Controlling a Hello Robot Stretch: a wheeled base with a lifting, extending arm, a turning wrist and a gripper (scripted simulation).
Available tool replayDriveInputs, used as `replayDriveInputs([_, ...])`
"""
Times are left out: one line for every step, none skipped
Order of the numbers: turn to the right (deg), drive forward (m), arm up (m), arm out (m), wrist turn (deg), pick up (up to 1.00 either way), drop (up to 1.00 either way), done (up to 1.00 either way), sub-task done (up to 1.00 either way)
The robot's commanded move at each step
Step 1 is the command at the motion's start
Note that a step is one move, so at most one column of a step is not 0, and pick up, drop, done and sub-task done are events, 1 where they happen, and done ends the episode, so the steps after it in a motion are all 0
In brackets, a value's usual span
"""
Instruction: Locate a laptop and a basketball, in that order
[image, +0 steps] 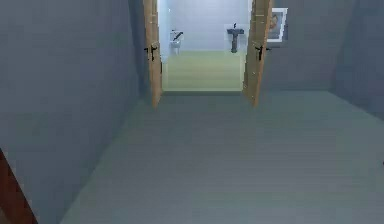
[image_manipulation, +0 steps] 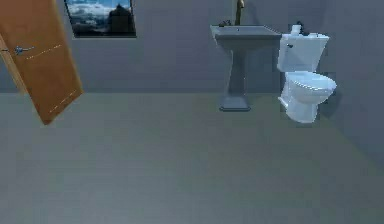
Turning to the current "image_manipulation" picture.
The framed landscape picture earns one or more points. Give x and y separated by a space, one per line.
101 16

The brown wooden room door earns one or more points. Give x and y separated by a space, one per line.
43 63

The small dark object on sink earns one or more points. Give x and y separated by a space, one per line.
224 23

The white roll on toilet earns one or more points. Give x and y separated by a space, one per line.
295 29

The white toilet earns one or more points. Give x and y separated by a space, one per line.
305 73

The grey pedestal sink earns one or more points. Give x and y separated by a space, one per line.
238 50

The brass tap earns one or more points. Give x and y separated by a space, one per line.
239 11

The small dark object on toilet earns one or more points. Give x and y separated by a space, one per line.
303 29

